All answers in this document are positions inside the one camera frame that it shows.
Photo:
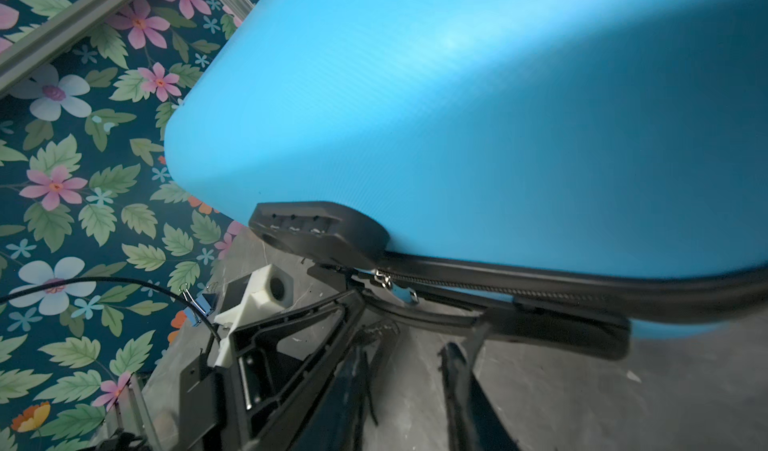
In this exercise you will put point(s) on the aluminium cage frame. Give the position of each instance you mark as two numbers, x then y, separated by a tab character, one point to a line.
35	32

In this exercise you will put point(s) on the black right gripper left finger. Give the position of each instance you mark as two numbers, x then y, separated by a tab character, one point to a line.
338	421

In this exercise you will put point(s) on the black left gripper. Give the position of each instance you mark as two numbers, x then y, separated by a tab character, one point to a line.
263	400

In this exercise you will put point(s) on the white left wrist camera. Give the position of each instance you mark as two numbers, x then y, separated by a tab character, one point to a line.
250	299

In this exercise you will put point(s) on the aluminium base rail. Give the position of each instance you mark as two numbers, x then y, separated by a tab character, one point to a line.
128	425

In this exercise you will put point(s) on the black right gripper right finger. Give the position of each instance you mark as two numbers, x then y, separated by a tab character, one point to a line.
472	423

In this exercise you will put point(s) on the blue hard-shell suitcase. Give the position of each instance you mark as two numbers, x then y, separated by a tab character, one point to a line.
610	154

